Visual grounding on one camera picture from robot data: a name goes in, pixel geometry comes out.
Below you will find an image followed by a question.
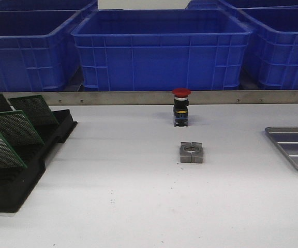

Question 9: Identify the blue crate back right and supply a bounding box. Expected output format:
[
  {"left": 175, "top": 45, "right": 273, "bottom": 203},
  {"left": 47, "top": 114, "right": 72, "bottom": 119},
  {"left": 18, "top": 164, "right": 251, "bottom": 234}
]
[{"left": 186, "top": 0, "right": 298, "bottom": 9}]

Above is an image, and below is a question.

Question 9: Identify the blue plastic crate right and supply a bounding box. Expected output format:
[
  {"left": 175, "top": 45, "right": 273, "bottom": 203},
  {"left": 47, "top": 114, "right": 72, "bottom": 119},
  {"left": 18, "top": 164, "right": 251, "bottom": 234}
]
[{"left": 238, "top": 8, "right": 298, "bottom": 90}]

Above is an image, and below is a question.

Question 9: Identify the blue crate back left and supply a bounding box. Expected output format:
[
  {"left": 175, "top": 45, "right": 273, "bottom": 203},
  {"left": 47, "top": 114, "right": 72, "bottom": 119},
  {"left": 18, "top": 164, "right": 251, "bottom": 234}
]
[{"left": 0, "top": 0, "right": 98, "bottom": 17}]

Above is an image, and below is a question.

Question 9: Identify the red emergency stop button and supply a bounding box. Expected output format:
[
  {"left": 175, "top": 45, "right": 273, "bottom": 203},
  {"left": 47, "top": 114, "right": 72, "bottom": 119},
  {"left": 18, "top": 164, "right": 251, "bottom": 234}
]
[{"left": 172, "top": 88, "right": 191, "bottom": 127}]

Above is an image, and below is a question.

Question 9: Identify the blue plastic crate centre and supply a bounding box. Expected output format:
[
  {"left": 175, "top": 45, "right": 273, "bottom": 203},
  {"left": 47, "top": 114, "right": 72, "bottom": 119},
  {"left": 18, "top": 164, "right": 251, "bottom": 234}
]
[{"left": 72, "top": 9, "right": 251, "bottom": 91}]

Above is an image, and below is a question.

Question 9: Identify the green perforated board middle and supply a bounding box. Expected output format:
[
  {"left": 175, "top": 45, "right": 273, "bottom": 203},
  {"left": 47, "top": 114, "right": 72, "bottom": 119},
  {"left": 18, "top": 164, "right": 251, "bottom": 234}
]
[{"left": 0, "top": 110, "right": 44, "bottom": 146}]

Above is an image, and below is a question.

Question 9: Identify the green perforated board rear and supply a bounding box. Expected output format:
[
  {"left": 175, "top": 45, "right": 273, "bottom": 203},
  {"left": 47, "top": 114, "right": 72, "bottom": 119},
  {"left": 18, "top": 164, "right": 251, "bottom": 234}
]
[{"left": 8, "top": 95, "right": 59, "bottom": 126}]

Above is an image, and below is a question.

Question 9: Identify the grey metal clamp block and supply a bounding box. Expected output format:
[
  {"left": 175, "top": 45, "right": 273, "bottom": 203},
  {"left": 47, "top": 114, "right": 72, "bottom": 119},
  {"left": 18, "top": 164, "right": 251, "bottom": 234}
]
[{"left": 179, "top": 142, "right": 204, "bottom": 163}]

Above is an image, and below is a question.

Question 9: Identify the blue plastic crate left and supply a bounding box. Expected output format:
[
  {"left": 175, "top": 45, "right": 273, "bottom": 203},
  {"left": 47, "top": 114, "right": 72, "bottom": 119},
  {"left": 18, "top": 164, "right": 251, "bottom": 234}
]
[{"left": 0, "top": 10, "right": 84, "bottom": 92}]

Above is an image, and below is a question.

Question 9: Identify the blue plastic crate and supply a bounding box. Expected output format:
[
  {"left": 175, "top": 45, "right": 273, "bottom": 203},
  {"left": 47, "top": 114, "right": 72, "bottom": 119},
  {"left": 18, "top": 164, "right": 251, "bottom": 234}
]
[
  {"left": 0, "top": 10, "right": 84, "bottom": 92},
  {"left": 72, "top": 9, "right": 251, "bottom": 91},
  {"left": 238, "top": 8, "right": 298, "bottom": 90}
]

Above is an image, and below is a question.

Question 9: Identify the black slotted board rack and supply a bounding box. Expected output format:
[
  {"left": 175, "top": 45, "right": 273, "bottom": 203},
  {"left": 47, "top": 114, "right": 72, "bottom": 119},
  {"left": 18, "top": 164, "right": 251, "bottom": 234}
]
[{"left": 0, "top": 110, "right": 77, "bottom": 213}]

